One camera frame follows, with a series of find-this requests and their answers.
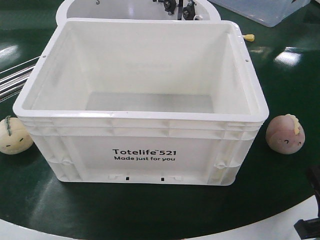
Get white plastic Totelife crate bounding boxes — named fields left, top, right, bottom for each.
left=13, top=18, right=269, bottom=186

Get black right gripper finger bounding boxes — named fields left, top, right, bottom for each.
left=294, top=218, right=320, bottom=240
left=306, top=165, right=320, bottom=200

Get cream plush ball toy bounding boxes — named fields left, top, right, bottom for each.
left=0, top=115, right=34, bottom=155

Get metal roller rods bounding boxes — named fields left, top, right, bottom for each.
left=0, top=56, right=40, bottom=102

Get clear plastic storage bin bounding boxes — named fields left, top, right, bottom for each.
left=211, top=0, right=311, bottom=28

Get small yellow toy piece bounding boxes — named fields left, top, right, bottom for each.
left=243, top=34, right=255, bottom=42

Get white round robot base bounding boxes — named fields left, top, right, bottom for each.
left=55, top=0, right=221, bottom=25

